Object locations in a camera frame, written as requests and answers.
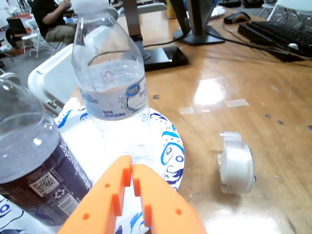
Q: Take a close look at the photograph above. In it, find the black keyboard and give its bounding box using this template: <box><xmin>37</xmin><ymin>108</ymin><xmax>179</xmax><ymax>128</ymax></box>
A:
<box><xmin>237</xmin><ymin>20</ymin><xmax>312</xmax><ymax>61</ymax></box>

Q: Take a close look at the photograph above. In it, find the stack of white paper plates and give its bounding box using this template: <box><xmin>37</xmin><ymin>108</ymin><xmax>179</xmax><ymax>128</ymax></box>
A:
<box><xmin>211</xmin><ymin>5</ymin><xmax>229</xmax><ymax>20</ymax></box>

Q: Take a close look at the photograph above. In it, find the vitaminwater bottle dark label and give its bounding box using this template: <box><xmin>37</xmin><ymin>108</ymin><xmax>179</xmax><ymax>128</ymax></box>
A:
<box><xmin>0</xmin><ymin>77</ymin><xmax>93</xmax><ymax>227</ymax></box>

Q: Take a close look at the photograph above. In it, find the thick black cable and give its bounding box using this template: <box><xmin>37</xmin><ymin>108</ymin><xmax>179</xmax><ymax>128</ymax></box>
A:
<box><xmin>207</xmin><ymin>23</ymin><xmax>312</xmax><ymax>61</ymax></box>

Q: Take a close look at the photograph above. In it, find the black computer monitor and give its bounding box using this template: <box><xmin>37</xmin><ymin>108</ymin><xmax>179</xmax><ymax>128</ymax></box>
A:
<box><xmin>168</xmin><ymin>0</ymin><xmax>226</xmax><ymax>46</ymax></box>

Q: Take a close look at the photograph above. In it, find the yellow container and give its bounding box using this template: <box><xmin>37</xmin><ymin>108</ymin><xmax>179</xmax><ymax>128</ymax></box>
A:
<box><xmin>167</xmin><ymin>0</ymin><xmax>176</xmax><ymax>20</ymax></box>

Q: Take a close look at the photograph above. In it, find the white paper plate blue pattern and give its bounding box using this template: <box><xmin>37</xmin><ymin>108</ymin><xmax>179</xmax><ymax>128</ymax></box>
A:
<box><xmin>0</xmin><ymin>96</ymin><xmax>185</xmax><ymax>234</ymax></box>

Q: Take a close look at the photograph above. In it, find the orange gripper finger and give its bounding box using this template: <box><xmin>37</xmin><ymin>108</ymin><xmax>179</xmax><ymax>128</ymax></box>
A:
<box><xmin>57</xmin><ymin>155</ymin><xmax>133</xmax><ymax>234</ymax></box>
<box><xmin>132</xmin><ymin>164</ymin><xmax>208</xmax><ymax>234</ymax></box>

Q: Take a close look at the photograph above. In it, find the seated person black shirt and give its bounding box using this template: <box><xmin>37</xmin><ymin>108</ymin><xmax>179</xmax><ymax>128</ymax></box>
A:
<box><xmin>31</xmin><ymin>0</ymin><xmax>77</xmax><ymax>46</ymax></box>

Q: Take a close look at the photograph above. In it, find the clear water bottle white cap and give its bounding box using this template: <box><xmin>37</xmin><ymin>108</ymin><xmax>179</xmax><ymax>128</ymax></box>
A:
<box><xmin>71</xmin><ymin>0</ymin><xmax>156</xmax><ymax>161</ymax></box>

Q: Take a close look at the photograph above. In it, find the black computer mouse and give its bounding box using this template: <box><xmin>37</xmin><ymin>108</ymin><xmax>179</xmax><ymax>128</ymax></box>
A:
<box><xmin>223</xmin><ymin>11</ymin><xmax>252</xmax><ymax>25</ymax></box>

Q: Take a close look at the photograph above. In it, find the black flat device box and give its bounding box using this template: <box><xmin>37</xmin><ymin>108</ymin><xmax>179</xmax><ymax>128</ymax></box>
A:
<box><xmin>122</xmin><ymin>0</ymin><xmax>190</xmax><ymax>72</ymax></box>

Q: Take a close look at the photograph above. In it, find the white folding chair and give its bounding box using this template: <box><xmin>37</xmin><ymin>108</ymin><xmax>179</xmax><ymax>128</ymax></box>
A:
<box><xmin>21</xmin><ymin>19</ymin><xmax>64</xmax><ymax>59</ymax></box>
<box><xmin>258</xmin><ymin>0</ymin><xmax>312</xmax><ymax>27</ymax></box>
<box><xmin>27</xmin><ymin>43</ymin><xmax>80</xmax><ymax>115</ymax></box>

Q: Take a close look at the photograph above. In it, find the clear tape dispenser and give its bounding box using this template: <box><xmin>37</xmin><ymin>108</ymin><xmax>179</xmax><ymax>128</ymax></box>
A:
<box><xmin>217</xmin><ymin>131</ymin><xmax>255</xmax><ymax>195</ymax></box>

